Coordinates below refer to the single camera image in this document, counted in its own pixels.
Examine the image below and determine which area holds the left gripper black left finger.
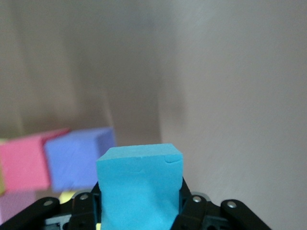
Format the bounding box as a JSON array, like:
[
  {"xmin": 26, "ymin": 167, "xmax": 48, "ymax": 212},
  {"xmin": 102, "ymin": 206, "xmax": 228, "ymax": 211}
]
[{"xmin": 0, "ymin": 182, "xmax": 103, "ymax": 230}]

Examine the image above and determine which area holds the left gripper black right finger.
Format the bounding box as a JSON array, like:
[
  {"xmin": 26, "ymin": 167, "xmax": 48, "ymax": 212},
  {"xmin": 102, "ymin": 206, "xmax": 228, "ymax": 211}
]
[{"xmin": 171, "ymin": 178, "xmax": 273, "ymax": 230}]

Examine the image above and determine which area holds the purple foam cube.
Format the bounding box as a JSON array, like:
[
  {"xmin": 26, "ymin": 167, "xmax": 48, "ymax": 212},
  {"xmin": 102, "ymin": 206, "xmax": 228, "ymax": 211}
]
[{"xmin": 44, "ymin": 126, "xmax": 116, "ymax": 193}]

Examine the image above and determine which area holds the light pink foam cube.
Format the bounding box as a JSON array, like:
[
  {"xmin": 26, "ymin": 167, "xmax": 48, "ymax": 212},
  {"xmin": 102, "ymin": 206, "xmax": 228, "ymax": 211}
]
[{"xmin": 0, "ymin": 191, "xmax": 37, "ymax": 225}]

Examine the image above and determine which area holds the cyan foam cube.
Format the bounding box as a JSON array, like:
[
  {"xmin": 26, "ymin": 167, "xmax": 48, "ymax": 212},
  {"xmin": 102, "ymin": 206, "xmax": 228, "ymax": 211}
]
[{"xmin": 95, "ymin": 143, "xmax": 184, "ymax": 230}]

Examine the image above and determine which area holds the deep pink foam cube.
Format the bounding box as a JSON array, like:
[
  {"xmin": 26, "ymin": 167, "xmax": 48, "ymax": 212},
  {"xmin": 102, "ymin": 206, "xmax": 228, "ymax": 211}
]
[{"xmin": 0, "ymin": 127, "xmax": 71, "ymax": 193}]

